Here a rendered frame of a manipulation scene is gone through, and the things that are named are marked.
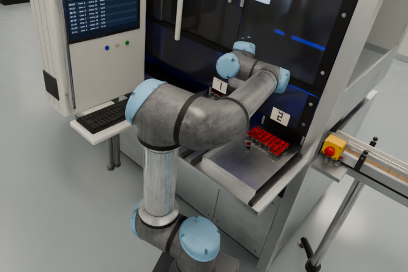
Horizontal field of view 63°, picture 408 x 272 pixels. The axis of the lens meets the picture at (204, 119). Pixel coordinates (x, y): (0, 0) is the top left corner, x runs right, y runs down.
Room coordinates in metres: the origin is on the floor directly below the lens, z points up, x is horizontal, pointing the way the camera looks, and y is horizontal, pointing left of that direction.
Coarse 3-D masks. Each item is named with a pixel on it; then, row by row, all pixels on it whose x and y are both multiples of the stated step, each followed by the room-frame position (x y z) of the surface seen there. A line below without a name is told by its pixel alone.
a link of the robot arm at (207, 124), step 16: (256, 64) 0.92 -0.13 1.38; (256, 80) 0.79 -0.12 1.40; (272, 80) 0.84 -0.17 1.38; (288, 80) 0.92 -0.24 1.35; (240, 96) 0.67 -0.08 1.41; (256, 96) 0.71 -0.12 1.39; (192, 112) 0.55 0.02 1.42; (208, 112) 0.55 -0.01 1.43; (224, 112) 0.57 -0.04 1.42; (240, 112) 0.60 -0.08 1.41; (192, 128) 0.53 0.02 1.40; (208, 128) 0.53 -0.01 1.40; (224, 128) 0.55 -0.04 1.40; (240, 128) 0.58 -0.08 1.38; (192, 144) 0.52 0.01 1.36; (208, 144) 0.53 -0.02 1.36; (224, 144) 0.55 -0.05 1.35
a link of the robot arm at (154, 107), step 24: (144, 96) 0.59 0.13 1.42; (168, 96) 0.58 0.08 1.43; (192, 96) 0.59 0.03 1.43; (144, 120) 0.56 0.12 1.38; (168, 120) 0.54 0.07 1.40; (144, 144) 0.57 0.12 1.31; (168, 144) 0.56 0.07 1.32; (144, 168) 0.59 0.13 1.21; (168, 168) 0.58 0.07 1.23; (144, 192) 0.60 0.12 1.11; (168, 192) 0.59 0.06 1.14; (144, 216) 0.59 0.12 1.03; (168, 216) 0.59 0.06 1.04; (144, 240) 0.59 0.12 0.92
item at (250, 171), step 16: (240, 144) 1.16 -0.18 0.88; (208, 160) 1.00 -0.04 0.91; (224, 160) 1.04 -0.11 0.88; (240, 160) 1.06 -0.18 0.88; (256, 160) 1.07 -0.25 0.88; (288, 160) 1.07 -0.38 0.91; (224, 176) 0.95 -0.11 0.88; (240, 176) 0.96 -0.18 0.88; (256, 176) 0.98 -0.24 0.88; (272, 176) 0.96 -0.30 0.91; (256, 192) 0.87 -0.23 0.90
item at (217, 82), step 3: (216, 78) 1.44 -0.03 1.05; (213, 81) 1.45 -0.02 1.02; (216, 81) 1.44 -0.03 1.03; (219, 81) 1.43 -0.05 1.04; (222, 81) 1.42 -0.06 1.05; (213, 84) 1.45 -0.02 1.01; (216, 84) 1.43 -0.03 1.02; (219, 84) 1.42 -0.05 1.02; (222, 84) 1.41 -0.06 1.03; (225, 84) 1.40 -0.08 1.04; (213, 87) 1.44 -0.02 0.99; (216, 87) 1.43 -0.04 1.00; (219, 87) 1.42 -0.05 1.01; (222, 87) 1.41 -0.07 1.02; (225, 87) 1.40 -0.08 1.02; (219, 90) 1.42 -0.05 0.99; (222, 90) 1.41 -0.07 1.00; (225, 90) 1.40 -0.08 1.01; (225, 93) 1.40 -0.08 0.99
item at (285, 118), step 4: (276, 108) 1.24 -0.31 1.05; (272, 112) 1.25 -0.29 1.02; (276, 112) 1.24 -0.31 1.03; (280, 112) 1.23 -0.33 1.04; (284, 112) 1.22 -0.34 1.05; (272, 116) 1.25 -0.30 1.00; (276, 116) 1.24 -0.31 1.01; (280, 116) 1.22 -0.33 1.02; (284, 116) 1.22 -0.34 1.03; (288, 116) 1.20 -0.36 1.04; (276, 120) 1.23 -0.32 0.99; (284, 120) 1.21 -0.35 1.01; (288, 120) 1.20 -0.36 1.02; (284, 124) 1.21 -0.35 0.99
